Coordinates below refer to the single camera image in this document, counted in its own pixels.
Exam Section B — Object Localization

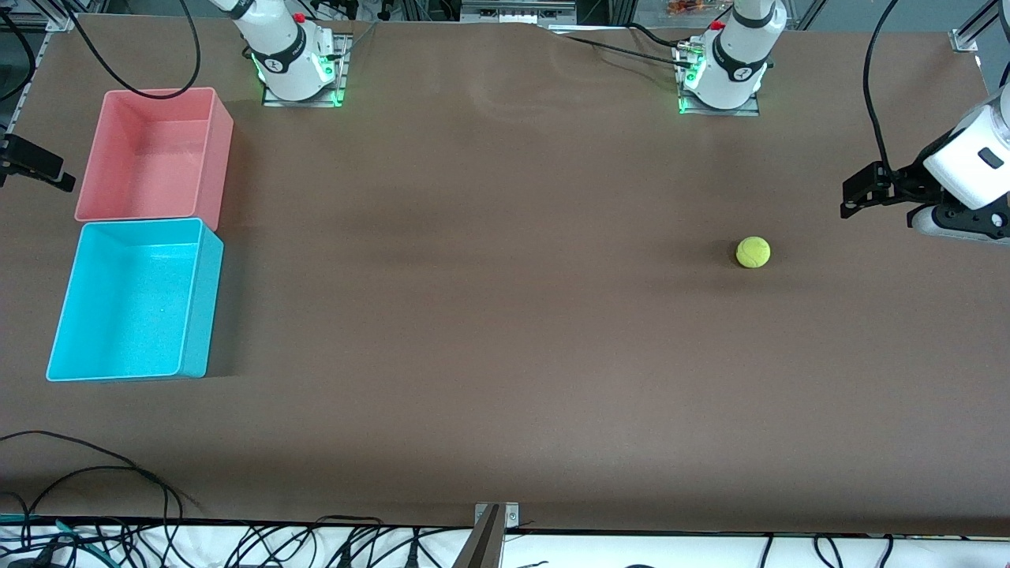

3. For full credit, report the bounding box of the yellow tennis ball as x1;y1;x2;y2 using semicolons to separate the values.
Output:
736;236;772;270

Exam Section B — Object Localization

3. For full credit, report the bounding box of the pink plastic bin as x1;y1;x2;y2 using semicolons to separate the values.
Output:
74;87;234;231

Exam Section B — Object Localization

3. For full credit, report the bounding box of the blue plastic bin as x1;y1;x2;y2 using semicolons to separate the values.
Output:
45;218;225;383

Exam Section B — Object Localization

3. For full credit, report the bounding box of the grey metal equipment box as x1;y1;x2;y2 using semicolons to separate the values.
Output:
460;0;577;24

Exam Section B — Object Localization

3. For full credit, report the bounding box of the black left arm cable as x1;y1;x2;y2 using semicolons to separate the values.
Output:
863;0;920;178

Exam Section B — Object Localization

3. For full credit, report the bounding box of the aluminium frame rail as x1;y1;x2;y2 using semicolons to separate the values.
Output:
0;0;84;155

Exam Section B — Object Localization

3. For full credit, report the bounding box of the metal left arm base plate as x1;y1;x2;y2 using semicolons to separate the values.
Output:
677;39;761;118

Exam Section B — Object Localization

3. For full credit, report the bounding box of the long looping black cable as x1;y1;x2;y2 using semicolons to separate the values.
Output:
0;430;186;545

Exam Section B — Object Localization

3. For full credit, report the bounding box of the black cable on table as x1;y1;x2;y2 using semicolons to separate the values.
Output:
564;34;695;69
627;22;687;50

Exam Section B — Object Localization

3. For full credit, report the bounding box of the teal cable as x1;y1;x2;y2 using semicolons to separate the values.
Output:
0;513;103;557

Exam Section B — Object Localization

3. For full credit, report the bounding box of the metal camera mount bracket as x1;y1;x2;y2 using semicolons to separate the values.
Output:
451;503;520;568

